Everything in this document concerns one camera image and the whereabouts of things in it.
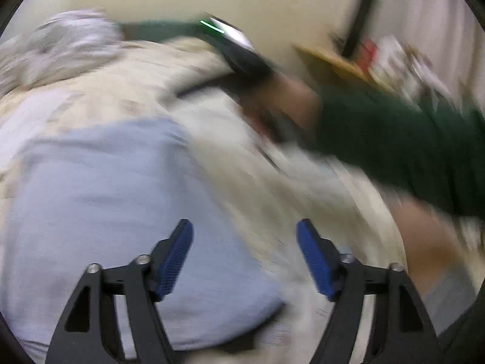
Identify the wooden shelf unit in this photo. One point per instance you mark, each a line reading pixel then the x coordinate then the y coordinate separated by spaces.
pixel 333 62

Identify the grey shorts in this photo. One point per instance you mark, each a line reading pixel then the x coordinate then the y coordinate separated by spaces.
pixel 451 299

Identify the white printed t-shirt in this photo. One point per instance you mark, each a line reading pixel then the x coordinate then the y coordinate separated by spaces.
pixel 30 125

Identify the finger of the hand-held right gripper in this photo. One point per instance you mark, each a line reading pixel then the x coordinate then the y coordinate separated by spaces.
pixel 204 86

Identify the crumpled pale grey quilt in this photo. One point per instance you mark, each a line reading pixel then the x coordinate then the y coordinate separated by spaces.
pixel 64 45

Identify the person's right leg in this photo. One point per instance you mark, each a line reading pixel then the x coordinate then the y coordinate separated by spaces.
pixel 428 242

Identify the cream cartoon print duvet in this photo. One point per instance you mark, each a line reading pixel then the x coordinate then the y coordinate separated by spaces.
pixel 265 167

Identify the red container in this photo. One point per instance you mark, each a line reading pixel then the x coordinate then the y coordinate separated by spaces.
pixel 369 54

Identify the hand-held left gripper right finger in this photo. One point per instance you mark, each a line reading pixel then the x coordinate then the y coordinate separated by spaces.
pixel 314 265

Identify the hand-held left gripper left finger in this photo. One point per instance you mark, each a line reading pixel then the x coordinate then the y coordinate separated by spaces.
pixel 174 265

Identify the person's right forearm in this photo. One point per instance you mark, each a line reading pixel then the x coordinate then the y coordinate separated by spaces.
pixel 401 148

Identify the white microwave oven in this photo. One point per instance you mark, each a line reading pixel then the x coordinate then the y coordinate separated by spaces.
pixel 362 19

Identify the pale blue grey garment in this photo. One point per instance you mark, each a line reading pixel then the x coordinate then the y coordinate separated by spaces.
pixel 113 216

